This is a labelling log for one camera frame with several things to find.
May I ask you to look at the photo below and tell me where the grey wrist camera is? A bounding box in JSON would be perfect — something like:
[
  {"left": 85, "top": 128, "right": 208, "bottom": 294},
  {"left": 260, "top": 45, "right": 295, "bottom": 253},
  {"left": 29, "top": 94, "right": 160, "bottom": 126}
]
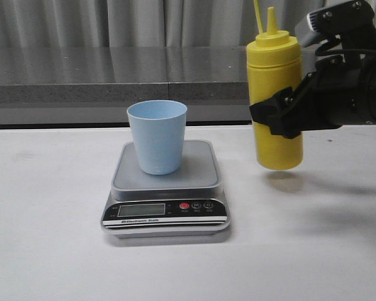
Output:
[{"left": 295, "top": 8, "right": 332, "bottom": 48}]

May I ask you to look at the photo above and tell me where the yellow squeeze bottle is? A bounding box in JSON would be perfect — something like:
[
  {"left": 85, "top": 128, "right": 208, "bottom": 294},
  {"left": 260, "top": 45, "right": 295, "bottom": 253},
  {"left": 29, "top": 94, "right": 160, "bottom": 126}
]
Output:
[{"left": 246, "top": 1, "right": 303, "bottom": 171}]

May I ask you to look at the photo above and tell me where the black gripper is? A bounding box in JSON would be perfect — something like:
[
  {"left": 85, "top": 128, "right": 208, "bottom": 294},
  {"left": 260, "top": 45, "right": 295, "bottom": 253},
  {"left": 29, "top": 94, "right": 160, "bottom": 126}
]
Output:
[{"left": 249, "top": 1, "right": 376, "bottom": 139}]

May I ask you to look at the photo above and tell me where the digital kitchen scale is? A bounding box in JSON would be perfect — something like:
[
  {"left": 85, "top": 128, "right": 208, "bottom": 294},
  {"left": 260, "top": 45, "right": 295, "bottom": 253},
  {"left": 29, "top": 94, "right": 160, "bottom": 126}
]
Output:
[{"left": 101, "top": 140, "right": 231, "bottom": 238}]

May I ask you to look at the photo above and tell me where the grey stone counter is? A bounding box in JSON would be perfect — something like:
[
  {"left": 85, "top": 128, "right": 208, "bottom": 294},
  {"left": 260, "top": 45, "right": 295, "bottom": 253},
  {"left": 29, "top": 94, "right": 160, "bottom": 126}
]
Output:
[{"left": 0, "top": 46, "right": 251, "bottom": 127}]

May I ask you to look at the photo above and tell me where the grey curtain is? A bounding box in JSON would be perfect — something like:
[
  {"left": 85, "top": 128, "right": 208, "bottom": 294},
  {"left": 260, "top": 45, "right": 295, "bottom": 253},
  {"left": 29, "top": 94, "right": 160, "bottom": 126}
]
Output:
[{"left": 0, "top": 0, "right": 376, "bottom": 50}]

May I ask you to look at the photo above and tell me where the light blue plastic cup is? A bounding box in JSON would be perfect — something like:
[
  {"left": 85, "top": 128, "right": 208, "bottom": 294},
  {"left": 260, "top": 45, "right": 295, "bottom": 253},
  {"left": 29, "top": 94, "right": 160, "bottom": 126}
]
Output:
[{"left": 127, "top": 100, "right": 187, "bottom": 175}]

